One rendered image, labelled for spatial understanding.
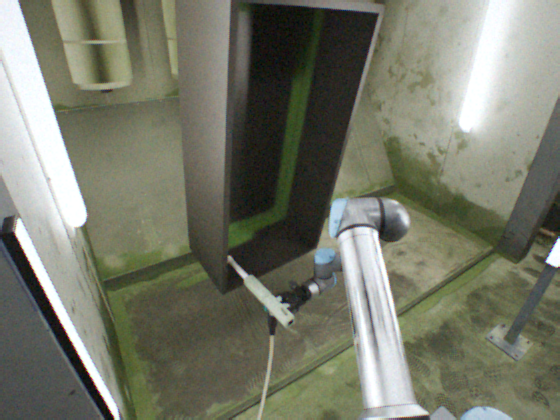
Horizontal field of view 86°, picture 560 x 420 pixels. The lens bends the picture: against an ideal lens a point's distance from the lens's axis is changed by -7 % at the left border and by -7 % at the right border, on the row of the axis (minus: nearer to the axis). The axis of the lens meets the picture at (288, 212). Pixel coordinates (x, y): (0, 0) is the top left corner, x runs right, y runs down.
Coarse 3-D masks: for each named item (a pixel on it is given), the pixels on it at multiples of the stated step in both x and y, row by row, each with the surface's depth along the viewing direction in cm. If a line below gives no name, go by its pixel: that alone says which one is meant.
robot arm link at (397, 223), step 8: (384, 200) 92; (392, 200) 94; (392, 208) 91; (400, 208) 93; (392, 216) 90; (400, 216) 91; (408, 216) 95; (392, 224) 90; (400, 224) 92; (408, 224) 96; (384, 232) 92; (392, 232) 92; (400, 232) 94; (384, 240) 100; (392, 240) 99
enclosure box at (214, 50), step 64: (192, 0) 87; (256, 0) 77; (320, 0) 88; (192, 64) 99; (256, 64) 128; (320, 64) 136; (192, 128) 115; (256, 128) 148; (320, 128) 149; (192, 192) 136; (256, 192) 175; (320, 192) 163; (256, 256) 169
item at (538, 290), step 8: (544, 272) 152; (552, 272) 148; (544, 280) 153; (536, 288) 157; (544, 288) 153; (528, 296) 161; (536, 296) 158; (528, 304) 162; (536, 304) 160; (520, 312) 167; (528, 312) 163; (520, 320) 168; (512, 328) 173; (520, 328) 169; (512, 336) 174
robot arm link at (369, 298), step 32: (352, 224) 87; (384, 224) 90; (352, 256) 82; (352, 288) 78; (384, 288) 77; (352, 320) 76; (384, 320) 71; (384, 352) 67; (384, 384) 64; (384, 416) 59; (416, 416) 59
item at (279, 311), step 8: (232, 264) 152; (240, 272) 148; (248, 280) 142; (256, 280) 142; (248, 288) 143; (256, 288) 138; (264, 288) 138; (256, 296) 139; (264, 296) 134; (272, 296) 134; (272, 304) 130; (280, 304) 131; (272, 312) 131; (280, 312) 127; (288, 312) 127; (272, 320) 136; (280, 320) 127; (288, 320) 124; (272, 328) 139
